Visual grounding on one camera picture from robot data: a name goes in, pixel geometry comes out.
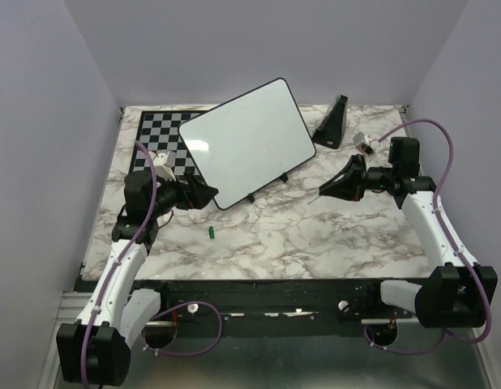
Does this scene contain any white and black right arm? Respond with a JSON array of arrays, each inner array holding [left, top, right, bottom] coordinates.
[[319, 137, 498, 328]]

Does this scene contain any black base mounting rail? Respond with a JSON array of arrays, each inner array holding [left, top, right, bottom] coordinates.
[[135, 279, 416, 339]]

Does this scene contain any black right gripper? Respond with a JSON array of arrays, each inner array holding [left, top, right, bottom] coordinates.
[[320, 154, 396, 201]]

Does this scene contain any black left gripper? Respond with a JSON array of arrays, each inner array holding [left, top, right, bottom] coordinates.
[[148, 169, 218, 218]]

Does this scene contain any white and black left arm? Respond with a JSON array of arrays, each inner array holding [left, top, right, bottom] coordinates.
[[56, 170, 218, 386]]

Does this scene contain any black triangular stand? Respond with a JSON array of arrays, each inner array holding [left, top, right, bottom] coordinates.
[[312, 95, 349, 150]]

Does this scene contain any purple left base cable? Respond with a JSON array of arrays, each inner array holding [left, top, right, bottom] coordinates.
[[141, 301, 224, 357]]

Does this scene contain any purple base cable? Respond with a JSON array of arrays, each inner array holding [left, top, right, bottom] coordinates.
[[363, 319, 449, 353], [141, 301, 224, 357]]

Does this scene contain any black white checkerboard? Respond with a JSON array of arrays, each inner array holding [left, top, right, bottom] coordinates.
[[135, 110, 204, 182]]

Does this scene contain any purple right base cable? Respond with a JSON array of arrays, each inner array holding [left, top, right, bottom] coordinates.
[[363, 319, 449, 353]]

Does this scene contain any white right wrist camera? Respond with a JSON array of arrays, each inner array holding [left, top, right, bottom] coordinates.
[[353, 132, 380, 156]]

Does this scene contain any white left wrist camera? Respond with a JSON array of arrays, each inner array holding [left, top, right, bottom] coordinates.
[[152, 150, 176, 181]]

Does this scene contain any white whiteboard black frame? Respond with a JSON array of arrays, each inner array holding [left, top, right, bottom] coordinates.
[[178, 78, 316, 210]]

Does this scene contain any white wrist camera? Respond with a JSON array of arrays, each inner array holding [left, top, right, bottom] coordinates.
[[152, 150, 176, 181], [353, 132, 380, 156]]

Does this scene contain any green white marker pen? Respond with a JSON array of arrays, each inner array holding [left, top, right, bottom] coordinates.
[[306, 195, 320, 205]]

